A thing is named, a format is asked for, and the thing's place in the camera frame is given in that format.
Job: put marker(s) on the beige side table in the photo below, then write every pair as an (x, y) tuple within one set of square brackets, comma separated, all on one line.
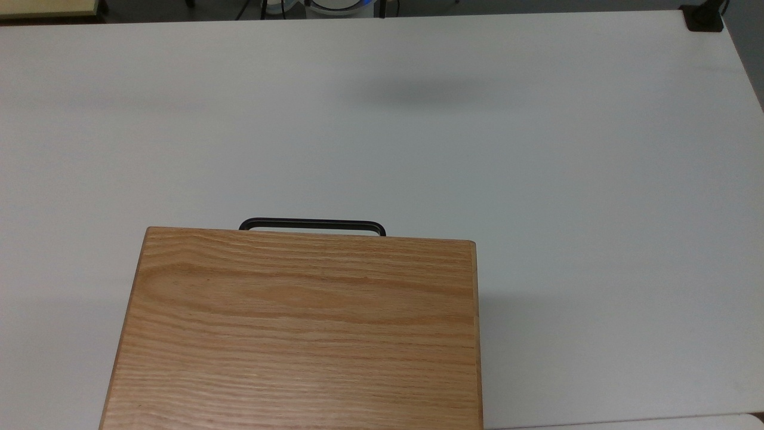
[(45, 7)]

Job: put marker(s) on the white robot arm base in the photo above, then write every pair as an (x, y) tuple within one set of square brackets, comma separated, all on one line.
[(337, 6)]

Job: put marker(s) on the oak wooden cabinet box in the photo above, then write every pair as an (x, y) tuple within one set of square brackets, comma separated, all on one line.
[(304, 334)]

